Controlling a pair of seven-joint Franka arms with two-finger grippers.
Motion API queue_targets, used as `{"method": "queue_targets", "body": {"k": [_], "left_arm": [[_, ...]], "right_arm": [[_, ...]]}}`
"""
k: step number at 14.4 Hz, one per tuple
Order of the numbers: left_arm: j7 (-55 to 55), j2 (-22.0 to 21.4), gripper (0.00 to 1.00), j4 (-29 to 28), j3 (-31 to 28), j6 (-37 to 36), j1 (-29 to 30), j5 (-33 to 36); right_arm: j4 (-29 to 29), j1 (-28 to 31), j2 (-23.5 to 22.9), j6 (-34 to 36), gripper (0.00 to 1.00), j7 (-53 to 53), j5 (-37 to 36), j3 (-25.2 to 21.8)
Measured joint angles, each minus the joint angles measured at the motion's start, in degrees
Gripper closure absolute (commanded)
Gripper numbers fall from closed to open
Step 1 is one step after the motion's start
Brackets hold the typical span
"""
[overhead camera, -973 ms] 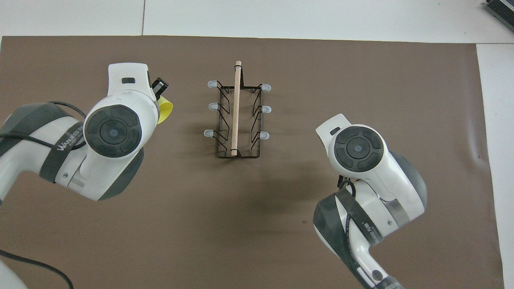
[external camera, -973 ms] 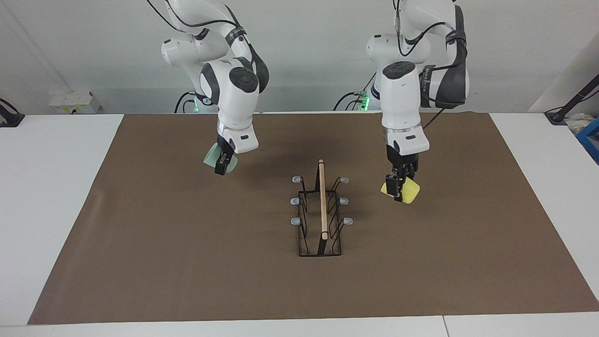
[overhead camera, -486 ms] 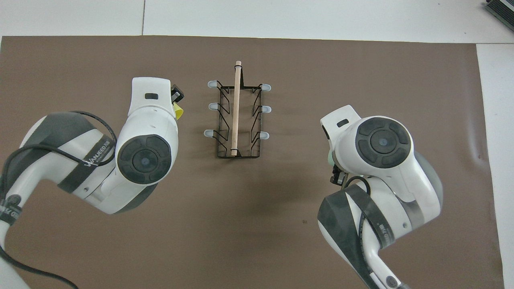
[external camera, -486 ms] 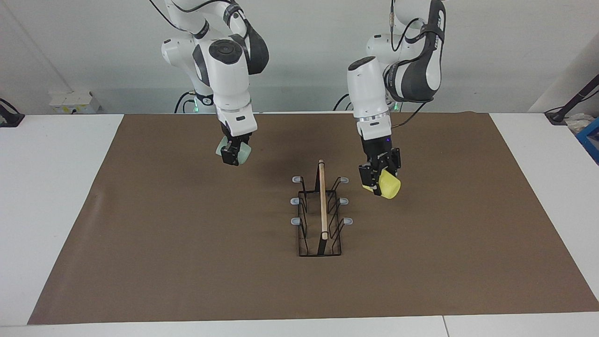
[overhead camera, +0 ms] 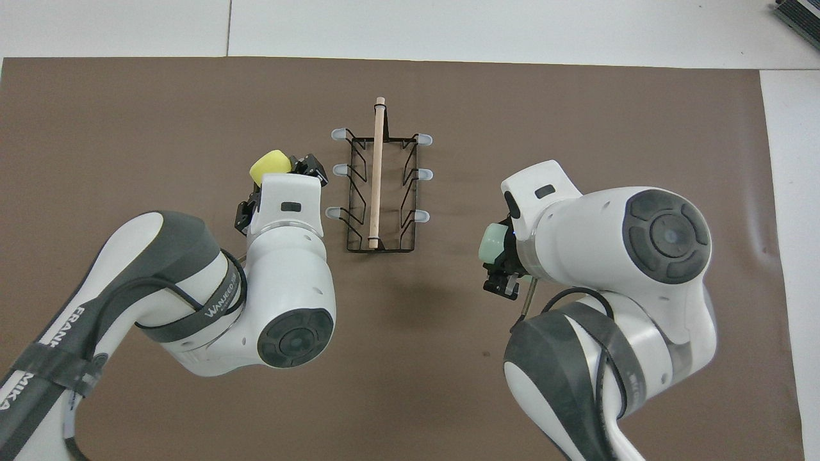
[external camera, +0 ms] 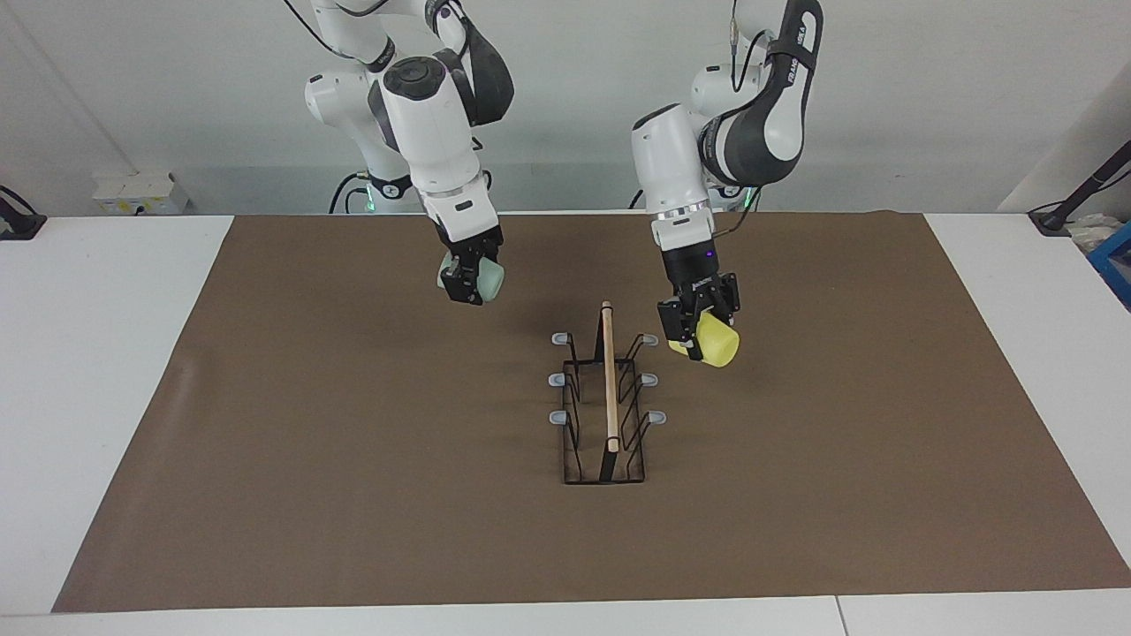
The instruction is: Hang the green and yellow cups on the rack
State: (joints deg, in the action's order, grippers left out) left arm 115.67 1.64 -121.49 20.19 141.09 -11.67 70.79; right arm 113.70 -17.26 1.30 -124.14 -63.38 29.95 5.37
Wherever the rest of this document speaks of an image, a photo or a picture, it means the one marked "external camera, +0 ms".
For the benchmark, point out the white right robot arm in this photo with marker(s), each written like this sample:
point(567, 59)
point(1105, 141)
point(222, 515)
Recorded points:
point(433, 124)

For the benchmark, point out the green plastic cup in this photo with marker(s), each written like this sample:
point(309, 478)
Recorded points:
point(493, 281)

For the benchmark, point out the crumpled white plastic bag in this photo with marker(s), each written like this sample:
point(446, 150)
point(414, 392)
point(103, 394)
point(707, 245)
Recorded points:
point(1094, 231)

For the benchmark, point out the black clamp mount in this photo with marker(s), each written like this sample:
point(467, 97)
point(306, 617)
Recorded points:
point(18, 225)

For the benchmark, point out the blue box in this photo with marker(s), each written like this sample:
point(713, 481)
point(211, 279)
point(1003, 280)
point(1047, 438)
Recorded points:
point(1115, 261)

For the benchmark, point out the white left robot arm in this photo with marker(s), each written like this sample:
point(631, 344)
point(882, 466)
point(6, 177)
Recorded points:
point(671, 159)

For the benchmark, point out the brown table mat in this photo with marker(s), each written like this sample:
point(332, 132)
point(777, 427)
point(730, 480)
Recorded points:
point(265, 495)

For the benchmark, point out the yellow plastic cup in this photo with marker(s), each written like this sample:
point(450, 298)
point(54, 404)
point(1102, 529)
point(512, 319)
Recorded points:
point(717, 346)

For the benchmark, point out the black stand pole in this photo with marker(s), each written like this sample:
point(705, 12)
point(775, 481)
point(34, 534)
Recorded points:
point(1082, 190)

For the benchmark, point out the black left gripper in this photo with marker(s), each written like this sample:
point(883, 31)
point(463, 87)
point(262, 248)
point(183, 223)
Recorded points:
point(694, 274)

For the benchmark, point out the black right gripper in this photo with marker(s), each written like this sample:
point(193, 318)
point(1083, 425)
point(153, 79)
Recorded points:
point(468, 240)

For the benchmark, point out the white power strip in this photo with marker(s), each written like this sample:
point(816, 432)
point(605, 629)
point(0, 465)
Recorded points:
point(137, 193)

